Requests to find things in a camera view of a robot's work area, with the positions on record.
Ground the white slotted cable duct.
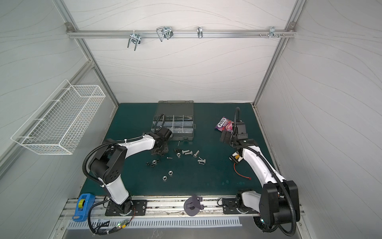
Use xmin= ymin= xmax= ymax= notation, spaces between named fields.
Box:
xmin=67 ymin=217 xmax=242 ymax=230

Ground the metal bracket with screws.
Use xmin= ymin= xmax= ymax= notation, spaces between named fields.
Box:
xmin=259 ymin=26 xmax=285 ymax=38

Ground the red black wire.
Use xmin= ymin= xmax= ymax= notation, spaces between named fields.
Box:
xmin=233 ymin=162 xmax=252 ymax=181

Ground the metal u-bolt clamp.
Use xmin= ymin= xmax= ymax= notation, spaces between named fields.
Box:
xmin=156 ymin=26 xmax=174 ymax=42
xmin=127 ymin=32 xmax=141 ymax=51

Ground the black round cap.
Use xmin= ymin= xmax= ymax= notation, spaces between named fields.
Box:
xmin=184 ymin=195 xmax=205 ymax=217

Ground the purple Fox's candy bag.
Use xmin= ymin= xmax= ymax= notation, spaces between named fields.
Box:
xmin=215 ymin=117 xmax=233 ymax=132

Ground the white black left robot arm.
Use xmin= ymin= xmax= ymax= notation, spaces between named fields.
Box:
xmin=82 ymin=127 xmax=172 ymax=206

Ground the aluminium crossbar rail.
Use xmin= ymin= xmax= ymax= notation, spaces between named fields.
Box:
xmin=67 ymin=29 xmax=297 ymax=39

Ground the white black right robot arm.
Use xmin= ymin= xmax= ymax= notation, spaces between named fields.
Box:
xmin=221 ymin=121 xmax=300 ymax=237

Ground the white wire basket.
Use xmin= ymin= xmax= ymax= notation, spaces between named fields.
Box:
xmin=11 ymin=80 xmax=105 ymax=155

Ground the blue tape dispenser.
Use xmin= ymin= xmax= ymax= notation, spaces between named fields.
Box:
xmin=72 ymin=193 xmax=95 ymax=222

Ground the grey plastic organizer box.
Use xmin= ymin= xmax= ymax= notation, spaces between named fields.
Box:
xmin=151 ymin=101 xmax=196 ymax=141

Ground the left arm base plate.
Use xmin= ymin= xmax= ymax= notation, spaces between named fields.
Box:
xmin=105 ymin=200 xmax=148 ymax=217

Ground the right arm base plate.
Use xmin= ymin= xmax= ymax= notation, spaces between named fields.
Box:
xmin=217 ymin=198 xmax=259 ymax=215

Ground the metal bracket clip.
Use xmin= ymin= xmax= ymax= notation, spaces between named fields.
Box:
xmin=197 ymin=26 xmax=203 ymax=39

